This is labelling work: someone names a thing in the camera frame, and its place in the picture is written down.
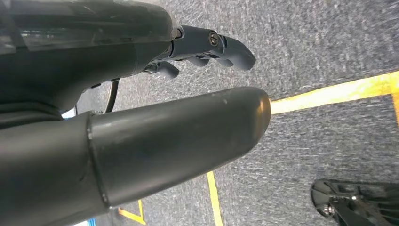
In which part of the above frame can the black left robot foot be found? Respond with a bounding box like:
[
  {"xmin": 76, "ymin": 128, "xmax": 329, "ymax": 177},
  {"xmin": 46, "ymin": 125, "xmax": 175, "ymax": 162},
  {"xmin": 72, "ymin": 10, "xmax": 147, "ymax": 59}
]
[{"xmin": 311, "ymin": 178, "xmax": 399, "ymax": 226}]

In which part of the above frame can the black cable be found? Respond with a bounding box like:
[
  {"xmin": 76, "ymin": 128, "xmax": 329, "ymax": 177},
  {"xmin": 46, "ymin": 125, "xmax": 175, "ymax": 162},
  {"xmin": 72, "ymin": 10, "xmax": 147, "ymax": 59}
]
[{"xmin": 104, "ymin": 79, "xmax": 120, "ymax": 114}]

